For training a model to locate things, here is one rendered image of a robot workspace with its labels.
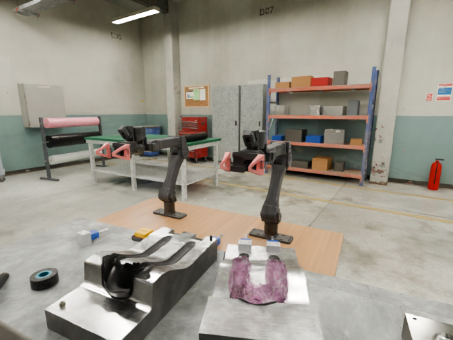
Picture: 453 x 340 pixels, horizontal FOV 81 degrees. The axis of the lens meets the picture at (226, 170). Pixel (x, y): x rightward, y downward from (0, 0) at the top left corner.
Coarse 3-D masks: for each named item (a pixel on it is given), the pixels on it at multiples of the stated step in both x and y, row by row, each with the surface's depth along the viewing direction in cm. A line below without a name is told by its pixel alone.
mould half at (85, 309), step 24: (144, 240) 103; (192, 240) 102; (216, 240) 104; (96, 264) 78; (192, 264) 88; (96, 288) 78; (144, 288) 71; (168, 288) 76; (48, 312) 70; (72, 312) 69; (96, 312) 69; (120, 312) 69; (144, 312) 69; (72, 336) 67; (96, 336) 63; (120, 336) 62; (144, 336) 69
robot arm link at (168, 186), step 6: (174, 150) 153; (180, 150) 151; (174, 156) 152; (180, 156) 151; (174, 162) 150; (180, 162) 152; (174, 168) 149; (168, 174) 149; (174, 174) 149; (168, 180) 148; (174, 180) 149; (162, 186) 148; (168, 186) 146; (174, 186) 149; (162, 192) 146; (168, 192) 145; (174, 192) 149; (162, 198) 146; (168, 198) 145
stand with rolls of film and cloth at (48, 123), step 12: (48, 120) 532; (60, 120) 554; (72, 120) 579; (84, 120) 607; (96, 120) 638; (84, 132) 618; (96, 132) 644; (48, 144) 546; (60, 144) 556; (72, 144) 586; (60, 156) 562; (72, 156) 587; (84, 156) 616; (96, 156) 655; (48, 168) 544
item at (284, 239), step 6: (264, 222) 123; (264, 228) 123; (270, 228) 121; (276, 228) 122; (252, 234) 125; (258, 234) 126; (264, 234) 123; (270, 234) 122; (276, 234) 123; (282, 234) 125; (282, 240) 119; (288, 240) 120
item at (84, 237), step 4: (80, 232) 117; (84, 232) 117; (88, 232) 117; (92, 232) 120; (96, 232) 120; (100, 232) 123; (80, 236) 115; (84, 236) 115; (88, 236) 116; (92, 236) 118; (96, 236) 120; (80, 240) 116; (84, 240) 115; (88, 240) 117; (80, 244) 117; (84, 244) 115; (88, 244) 117
